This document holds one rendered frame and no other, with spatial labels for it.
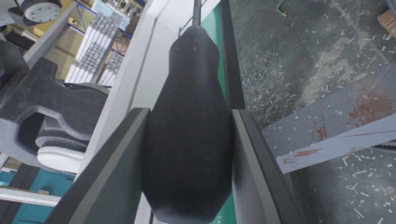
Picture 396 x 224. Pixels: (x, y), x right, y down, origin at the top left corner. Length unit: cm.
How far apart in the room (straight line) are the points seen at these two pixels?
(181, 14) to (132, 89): 16
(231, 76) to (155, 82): 10
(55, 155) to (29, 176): 340
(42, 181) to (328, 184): 357
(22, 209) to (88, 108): 340
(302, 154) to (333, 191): 88
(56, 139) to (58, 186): 343
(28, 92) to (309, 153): 40
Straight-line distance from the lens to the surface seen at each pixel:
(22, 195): 226
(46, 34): 498
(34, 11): 66
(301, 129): 17
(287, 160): 18
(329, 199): 105
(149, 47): 31
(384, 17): 130
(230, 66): 24
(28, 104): 42
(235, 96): 21
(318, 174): 108
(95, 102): 44
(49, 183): 385
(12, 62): 47
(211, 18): 31
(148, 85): 26
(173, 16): 36
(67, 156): 43
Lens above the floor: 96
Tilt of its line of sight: 29 degrees down
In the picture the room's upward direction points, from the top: 62 degrees counter-clockwise
